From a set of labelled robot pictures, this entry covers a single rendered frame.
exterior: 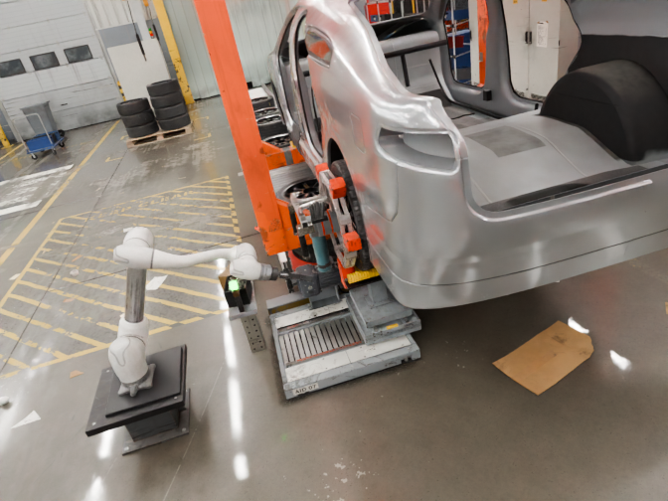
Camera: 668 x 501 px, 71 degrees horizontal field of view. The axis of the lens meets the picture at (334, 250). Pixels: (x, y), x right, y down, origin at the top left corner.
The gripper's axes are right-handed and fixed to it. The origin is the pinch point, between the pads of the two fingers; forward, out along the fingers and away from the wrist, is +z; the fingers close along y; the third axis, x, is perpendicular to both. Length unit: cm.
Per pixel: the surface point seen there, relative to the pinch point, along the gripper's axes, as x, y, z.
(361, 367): -46, -9, 43
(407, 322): -17, -11, 70
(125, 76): 508, -988, -255
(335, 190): 45, 25, 2
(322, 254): 17.7, -26.7, 16.0
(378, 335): -27, -15, 54
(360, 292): -1, -44, 51
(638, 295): 17, 32, 208
